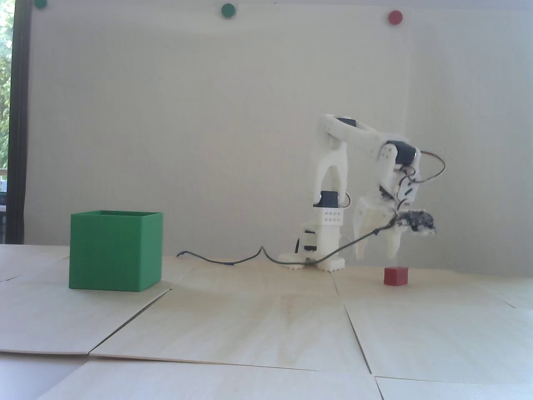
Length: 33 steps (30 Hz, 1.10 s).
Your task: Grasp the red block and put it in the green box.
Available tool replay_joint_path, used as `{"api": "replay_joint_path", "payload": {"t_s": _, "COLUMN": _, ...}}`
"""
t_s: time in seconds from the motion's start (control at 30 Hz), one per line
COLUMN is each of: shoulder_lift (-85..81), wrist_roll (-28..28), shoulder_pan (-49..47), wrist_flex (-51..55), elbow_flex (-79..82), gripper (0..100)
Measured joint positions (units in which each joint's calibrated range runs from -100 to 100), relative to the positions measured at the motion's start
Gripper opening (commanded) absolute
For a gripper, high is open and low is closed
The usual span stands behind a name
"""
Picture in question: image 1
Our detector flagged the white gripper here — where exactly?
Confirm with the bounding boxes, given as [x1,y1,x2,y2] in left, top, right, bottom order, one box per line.
[354,173,419,261]

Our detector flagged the red block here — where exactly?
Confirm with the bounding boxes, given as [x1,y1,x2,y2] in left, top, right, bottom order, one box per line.
[384,267,408,287]

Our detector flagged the green box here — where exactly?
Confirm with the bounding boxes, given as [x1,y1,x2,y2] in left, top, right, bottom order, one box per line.
[69,210,164,292]

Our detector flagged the white power cable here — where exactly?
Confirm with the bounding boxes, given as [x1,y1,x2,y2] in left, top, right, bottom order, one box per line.
[339,235,359,264]

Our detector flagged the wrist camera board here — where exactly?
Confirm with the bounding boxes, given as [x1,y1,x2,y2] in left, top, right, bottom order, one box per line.
[398,210,437,238]

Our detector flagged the red brown servo wire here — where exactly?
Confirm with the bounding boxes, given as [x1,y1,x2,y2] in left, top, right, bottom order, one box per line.
[398,150,446,205]

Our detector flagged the black camera cable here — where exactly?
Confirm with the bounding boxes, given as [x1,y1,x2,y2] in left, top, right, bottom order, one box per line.
[177,213,401,266]

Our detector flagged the dark window frame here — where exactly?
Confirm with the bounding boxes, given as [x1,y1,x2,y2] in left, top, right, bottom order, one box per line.
[8,0,32,245]

